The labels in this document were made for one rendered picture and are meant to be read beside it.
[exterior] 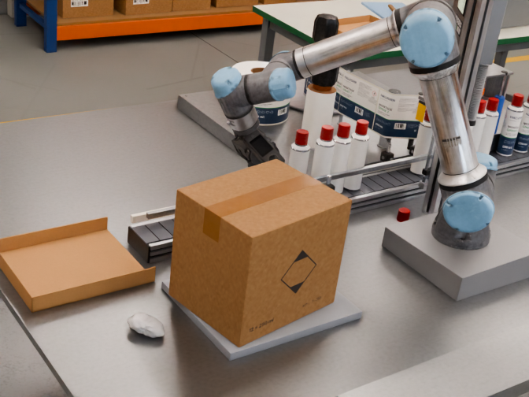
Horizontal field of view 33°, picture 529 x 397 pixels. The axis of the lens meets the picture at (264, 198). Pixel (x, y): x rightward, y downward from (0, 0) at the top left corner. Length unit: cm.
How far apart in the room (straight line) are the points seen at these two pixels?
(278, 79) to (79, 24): 404
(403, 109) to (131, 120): 87
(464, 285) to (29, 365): 135
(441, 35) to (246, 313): 72
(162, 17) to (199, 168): 373
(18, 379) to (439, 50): 157
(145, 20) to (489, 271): 436
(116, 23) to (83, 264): 410
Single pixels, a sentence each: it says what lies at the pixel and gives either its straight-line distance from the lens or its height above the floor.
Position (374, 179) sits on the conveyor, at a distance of 263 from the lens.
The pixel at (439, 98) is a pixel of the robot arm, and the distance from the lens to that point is 206.
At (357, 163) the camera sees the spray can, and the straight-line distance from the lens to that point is 250.
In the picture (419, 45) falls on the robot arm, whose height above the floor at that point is 143.
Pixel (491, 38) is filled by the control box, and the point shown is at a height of 136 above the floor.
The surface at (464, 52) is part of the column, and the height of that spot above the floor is 131.
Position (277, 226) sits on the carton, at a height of 112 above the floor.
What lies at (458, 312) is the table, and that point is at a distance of 220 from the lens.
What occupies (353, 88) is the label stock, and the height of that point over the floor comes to 102.
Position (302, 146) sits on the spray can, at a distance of 235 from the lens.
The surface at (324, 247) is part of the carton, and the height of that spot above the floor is 102.
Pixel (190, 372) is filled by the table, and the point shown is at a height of 83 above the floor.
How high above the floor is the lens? 200
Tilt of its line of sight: 27 degrees down
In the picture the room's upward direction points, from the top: 7 degrees clockwise
